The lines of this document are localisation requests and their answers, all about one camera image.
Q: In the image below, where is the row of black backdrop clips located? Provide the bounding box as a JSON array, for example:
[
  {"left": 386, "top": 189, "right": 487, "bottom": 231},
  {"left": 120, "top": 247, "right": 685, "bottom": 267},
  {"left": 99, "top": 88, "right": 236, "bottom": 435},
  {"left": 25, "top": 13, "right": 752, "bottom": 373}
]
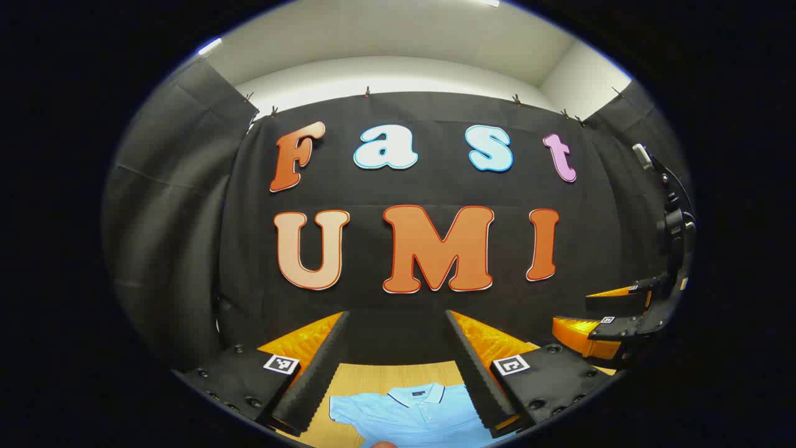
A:
[{"left": 244, "top": 86, "right": 622, "bottom": 126}]

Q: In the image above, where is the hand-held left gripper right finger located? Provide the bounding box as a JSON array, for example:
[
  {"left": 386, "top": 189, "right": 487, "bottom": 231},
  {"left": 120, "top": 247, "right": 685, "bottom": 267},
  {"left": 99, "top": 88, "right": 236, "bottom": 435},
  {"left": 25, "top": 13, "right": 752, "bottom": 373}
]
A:
[{"left": 444, "top": 309, "right": 616, "bottom": 439}]

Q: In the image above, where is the light blue polo T-shirt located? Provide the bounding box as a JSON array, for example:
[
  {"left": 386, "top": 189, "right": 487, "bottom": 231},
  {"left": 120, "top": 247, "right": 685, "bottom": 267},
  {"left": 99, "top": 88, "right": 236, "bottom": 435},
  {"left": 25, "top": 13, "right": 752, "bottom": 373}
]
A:
[{"left": 328, "top": 383, "right": 517, "bottom": 448}]

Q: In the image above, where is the dark grey side curtain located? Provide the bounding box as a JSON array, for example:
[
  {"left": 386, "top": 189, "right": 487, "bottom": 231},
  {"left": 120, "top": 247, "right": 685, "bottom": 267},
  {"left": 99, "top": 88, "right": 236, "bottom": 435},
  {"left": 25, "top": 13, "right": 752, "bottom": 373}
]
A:
[
  {"left": 583, "top": 78, "right": 692, "bottom": 281},
  {"left": 103, "top": 58, "right": 261, "bottom": 374}
]

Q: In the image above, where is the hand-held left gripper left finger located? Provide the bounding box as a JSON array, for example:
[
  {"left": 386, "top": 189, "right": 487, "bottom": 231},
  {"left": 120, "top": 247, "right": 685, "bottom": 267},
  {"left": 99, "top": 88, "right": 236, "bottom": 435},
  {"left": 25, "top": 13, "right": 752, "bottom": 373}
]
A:
[{"left": 173, "top": 310, "right": 351, "bottom": 436}]

